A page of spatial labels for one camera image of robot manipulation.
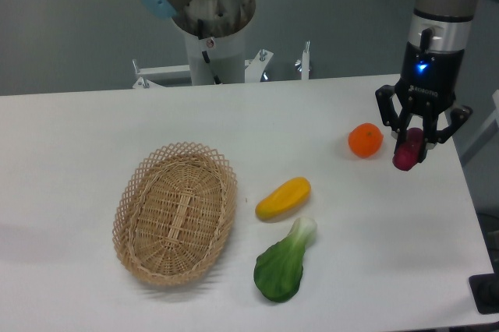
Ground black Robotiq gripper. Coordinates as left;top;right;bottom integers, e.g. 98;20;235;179
375;43;472;163

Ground purple sweet potato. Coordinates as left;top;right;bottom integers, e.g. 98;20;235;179
392;128;423;171

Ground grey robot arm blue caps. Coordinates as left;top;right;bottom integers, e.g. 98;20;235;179
140;0;478;170

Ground oval wicker basket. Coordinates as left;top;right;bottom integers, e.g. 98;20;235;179
112;142;237;286

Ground orange tangerine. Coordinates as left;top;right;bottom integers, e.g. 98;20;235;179
348;122;384;158

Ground yellow mango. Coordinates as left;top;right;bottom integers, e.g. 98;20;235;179
255;177;311;221

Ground black device at table edge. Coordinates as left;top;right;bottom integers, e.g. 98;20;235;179
469;274;498;315

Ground green bok choy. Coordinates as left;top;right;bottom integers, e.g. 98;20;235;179
253;217;317;303

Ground white frame at right edge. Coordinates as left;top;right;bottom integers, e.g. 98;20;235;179
460;90;498;167

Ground white metal clamp bracket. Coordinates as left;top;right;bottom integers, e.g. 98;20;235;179
294;41;311;81

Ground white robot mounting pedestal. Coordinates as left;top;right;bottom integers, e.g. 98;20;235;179
131;0;274;90

